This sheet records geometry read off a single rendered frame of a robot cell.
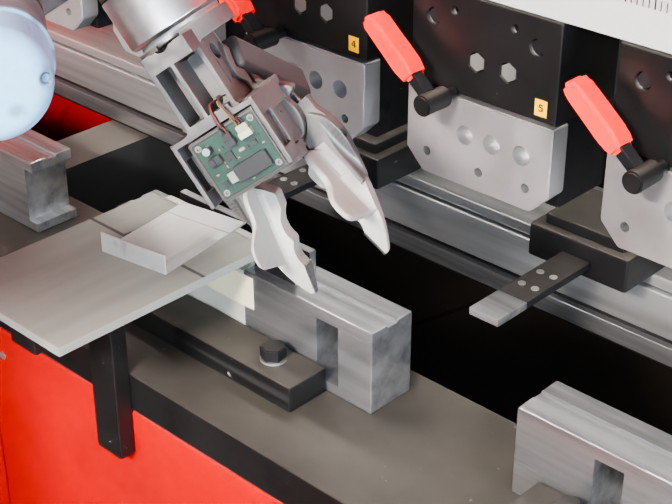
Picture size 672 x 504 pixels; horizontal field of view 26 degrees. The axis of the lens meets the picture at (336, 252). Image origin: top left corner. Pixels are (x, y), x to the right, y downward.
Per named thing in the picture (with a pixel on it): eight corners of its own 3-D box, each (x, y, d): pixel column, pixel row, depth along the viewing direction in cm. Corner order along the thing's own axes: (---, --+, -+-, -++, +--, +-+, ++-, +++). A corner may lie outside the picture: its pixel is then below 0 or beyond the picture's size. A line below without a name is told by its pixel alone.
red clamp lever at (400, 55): (364, 12, 118) (432, 109, 116) (398, 0, 120) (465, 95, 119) (354, 25, 119) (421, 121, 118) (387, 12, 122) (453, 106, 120)
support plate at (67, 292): (-52, 288, 144) (-54, 279, 144) (152, 200, 161) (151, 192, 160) (59, 357, 133) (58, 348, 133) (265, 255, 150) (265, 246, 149)
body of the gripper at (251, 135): (213, 220, 100) (114, 73, 98) (249, 183, 108) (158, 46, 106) (302, 167, 98) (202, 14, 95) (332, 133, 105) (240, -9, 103)
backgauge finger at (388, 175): (206, 201, 162) (204, 160, 159) (364, 130, 178) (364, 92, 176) (282, 237, 154) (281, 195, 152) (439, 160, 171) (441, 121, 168)
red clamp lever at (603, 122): (567, 78, 106) (646, 187, 104) (599, 63, 108) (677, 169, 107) (553, 91, 107) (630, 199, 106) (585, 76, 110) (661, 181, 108)
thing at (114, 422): (29, 482, 152) (6, 306, 141) (137, 422, 161) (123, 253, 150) (52, 499, 149) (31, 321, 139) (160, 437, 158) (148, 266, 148)
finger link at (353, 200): (371, 276, 101) (274, 185, 100) (388, 247, 106) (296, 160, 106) (401, 247, 100) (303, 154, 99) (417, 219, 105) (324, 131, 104)
